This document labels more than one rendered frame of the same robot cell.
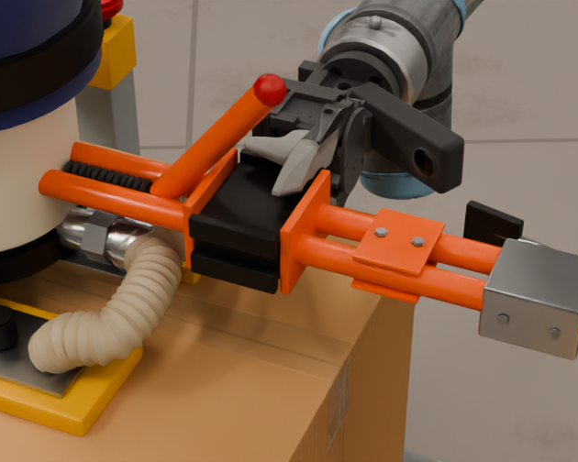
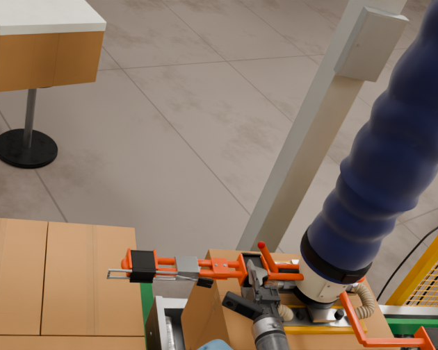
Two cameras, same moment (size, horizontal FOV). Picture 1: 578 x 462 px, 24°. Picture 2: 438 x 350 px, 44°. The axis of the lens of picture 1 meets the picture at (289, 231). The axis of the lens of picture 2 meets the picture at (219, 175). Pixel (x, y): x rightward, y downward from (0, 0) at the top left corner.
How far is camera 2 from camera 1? 1.90 m
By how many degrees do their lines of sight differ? 94
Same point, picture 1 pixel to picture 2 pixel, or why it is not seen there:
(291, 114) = (266, 287)
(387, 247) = (220, 262)
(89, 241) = not seen: hidden behind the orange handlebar
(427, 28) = (264, 340)
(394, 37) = (267, 323)
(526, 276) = (190, 262)
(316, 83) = (273, 310)
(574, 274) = (181, 265)
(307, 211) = (241, 262)
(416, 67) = (256, 328)
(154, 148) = not seen: outside the picture
